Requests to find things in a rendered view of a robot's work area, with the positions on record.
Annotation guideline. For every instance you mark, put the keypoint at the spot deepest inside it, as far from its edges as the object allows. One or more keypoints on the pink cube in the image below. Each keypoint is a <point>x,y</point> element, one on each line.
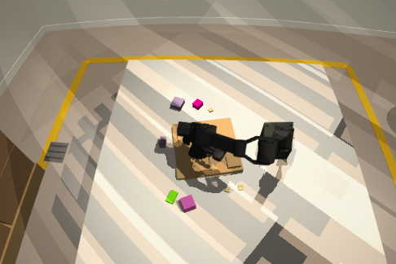
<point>188,203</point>

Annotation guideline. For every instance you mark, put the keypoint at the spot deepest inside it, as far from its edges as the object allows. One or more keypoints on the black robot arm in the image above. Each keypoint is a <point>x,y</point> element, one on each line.
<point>202,135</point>

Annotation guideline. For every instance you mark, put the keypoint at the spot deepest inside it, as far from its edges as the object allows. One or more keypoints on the small green block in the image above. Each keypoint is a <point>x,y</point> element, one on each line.
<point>171,197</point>

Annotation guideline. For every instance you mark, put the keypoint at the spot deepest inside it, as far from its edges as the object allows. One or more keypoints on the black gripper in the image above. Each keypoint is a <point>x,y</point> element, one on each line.
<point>214,152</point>

